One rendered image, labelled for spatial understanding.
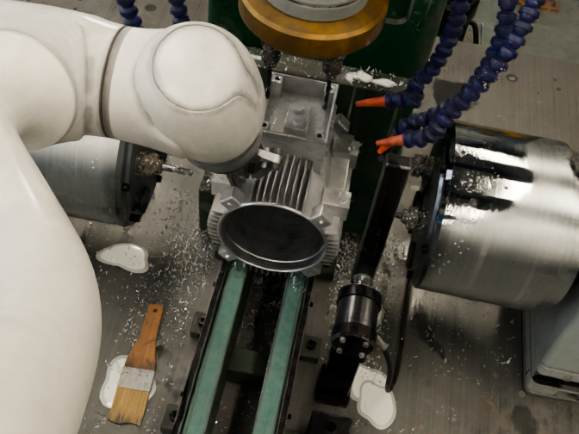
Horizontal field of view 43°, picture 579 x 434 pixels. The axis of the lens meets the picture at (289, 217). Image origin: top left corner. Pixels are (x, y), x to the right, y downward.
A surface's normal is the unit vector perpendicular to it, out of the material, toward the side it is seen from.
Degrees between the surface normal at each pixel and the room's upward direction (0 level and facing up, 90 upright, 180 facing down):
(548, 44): 0
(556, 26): 0
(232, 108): 88
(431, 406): 0
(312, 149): 90
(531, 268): 69
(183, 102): 48
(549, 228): 43
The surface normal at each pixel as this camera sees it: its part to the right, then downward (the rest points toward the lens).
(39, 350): 0.59, -0.74
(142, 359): 0.09, -0.61
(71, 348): 0.84, -0.49
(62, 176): -0.14, 0.51
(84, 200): -0.18, 0.75
